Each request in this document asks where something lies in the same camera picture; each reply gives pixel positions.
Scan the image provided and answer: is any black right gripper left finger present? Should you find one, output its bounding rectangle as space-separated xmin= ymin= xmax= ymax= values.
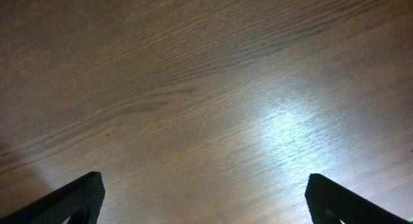
xmin=1 ymin=172 xmax=105 ymax=224

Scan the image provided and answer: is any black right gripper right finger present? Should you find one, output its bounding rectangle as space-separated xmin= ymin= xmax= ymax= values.
xmin=305 ymin=174 xmax=410 ymax=224

